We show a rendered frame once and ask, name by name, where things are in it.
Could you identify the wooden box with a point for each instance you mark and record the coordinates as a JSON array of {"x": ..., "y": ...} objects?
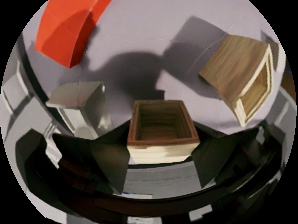
[
  {"x": 234, "y": 67},
  {"x": 256, "y": 92},
  {"x": 153, "y": 123}
]

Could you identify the white open box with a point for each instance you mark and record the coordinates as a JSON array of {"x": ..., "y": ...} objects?
[{"x": 82, "y": 104}]

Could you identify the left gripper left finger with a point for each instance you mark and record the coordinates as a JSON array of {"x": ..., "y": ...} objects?
[{"x": 108, "y": 154}]

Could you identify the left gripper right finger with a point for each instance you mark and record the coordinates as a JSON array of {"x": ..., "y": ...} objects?
[{"x": 215, "y": 149}]

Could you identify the orange-red flat rectangular block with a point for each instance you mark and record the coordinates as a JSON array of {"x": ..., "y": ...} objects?
[{"x": 65, "y": 28}]

